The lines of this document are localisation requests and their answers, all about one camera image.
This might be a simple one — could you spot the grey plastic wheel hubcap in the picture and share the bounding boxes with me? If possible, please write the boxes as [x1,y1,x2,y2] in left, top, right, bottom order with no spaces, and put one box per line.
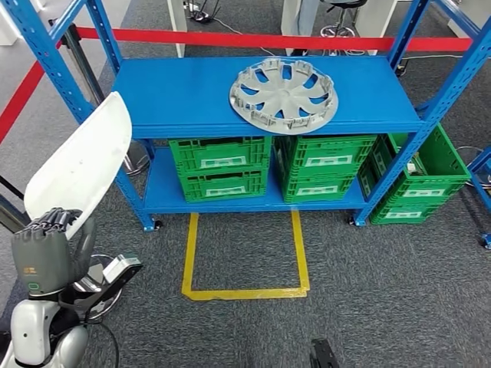
[229,57,339,136]

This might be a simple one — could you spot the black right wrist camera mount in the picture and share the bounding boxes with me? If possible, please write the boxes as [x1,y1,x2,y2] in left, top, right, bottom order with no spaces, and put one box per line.
[310,338,341,368]

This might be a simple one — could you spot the red barrier belt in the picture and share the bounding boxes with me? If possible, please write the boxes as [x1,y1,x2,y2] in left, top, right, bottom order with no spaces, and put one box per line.
[75,26,472,54]
[0,40,62,145]

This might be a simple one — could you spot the black stool chrome base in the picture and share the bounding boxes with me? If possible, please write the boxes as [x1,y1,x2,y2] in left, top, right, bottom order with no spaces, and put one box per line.
[320,0,367,39]

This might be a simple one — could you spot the chrome barrier stanchion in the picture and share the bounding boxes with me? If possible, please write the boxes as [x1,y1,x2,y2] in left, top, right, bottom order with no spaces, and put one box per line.
[0,195,123,322]
[60,22,151,177]

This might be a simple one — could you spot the white plastic car part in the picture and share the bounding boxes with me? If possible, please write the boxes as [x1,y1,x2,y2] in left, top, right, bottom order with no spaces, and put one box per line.
[23,91,133,241]

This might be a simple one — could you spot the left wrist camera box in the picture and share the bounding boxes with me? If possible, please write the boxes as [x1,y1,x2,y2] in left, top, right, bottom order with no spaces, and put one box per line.
[57,254,144,318]

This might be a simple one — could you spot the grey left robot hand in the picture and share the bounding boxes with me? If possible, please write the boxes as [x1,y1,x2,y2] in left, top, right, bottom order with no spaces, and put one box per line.
[11,207,97,297]

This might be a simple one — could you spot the yellow floor tape square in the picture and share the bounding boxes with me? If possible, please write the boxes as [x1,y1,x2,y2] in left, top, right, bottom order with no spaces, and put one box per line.
[181,210,311,301]

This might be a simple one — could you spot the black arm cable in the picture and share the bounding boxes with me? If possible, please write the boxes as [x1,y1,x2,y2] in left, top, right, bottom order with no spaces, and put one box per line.
[85,322,120,368]

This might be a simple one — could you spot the black router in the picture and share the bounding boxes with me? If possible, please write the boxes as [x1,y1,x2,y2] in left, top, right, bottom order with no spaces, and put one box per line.
[186,0,221,24]

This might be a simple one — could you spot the white desk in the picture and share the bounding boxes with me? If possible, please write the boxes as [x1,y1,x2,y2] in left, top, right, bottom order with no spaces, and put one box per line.
[354,0,398,56]
[167,0,307,58]

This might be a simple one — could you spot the green plastic crate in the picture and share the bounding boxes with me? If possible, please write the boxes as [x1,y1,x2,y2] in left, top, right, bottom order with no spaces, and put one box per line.
[273,133,378,179]
[369,200,442,226]
[281,174,356,205]
[178,169,269,204]
[168,136,272,177]
[358,123,472,205]

